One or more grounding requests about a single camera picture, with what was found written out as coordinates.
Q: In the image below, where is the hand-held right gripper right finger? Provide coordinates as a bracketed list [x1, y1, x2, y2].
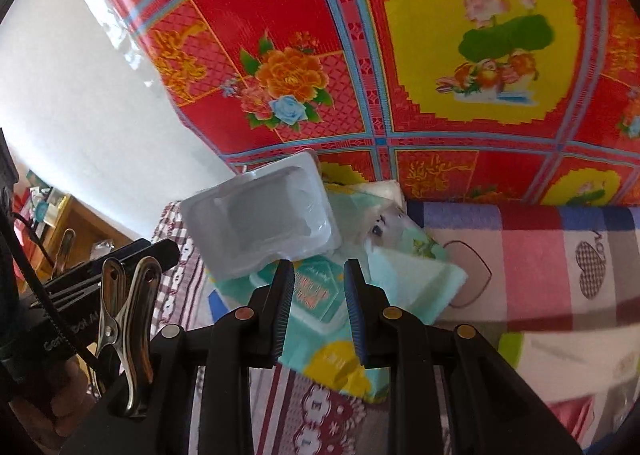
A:
[344, 259, 583, 455]

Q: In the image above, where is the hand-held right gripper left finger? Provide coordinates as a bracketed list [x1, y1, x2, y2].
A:
[60, 260, 297, 455]

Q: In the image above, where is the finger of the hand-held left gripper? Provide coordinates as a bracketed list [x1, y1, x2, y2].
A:
[37, 237, 182, 307]

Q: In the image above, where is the teal wet wipes pack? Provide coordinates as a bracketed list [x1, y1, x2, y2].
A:
[204, 180, 470, 405]

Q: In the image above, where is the white plastic blister tray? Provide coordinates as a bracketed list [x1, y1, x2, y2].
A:
[179, 150, 343, 282]

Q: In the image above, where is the white carton box green end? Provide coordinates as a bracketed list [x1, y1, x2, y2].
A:
[495, 305, 640, 403]

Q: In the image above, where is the person's left hand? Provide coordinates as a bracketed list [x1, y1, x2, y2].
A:
[10, 360, 98, 451]

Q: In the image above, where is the metal spring clip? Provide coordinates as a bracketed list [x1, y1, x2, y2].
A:
[95, 256, 174, 418]

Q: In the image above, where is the wooden shelf unit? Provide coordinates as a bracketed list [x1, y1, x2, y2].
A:
[12, 170, 137, 288]

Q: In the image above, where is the crumpled white tissue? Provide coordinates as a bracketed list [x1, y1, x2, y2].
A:
[352, 179, 407, 208]

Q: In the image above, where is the heart patchwork blanket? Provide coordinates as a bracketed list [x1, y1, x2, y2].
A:
[405, 200, 640, 455]

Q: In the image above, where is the black cable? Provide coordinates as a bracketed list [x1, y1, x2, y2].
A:
[10, 212, 101, 386]

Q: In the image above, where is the red floral wall sheet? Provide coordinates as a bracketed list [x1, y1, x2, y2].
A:
[75, 0, 640, 208]

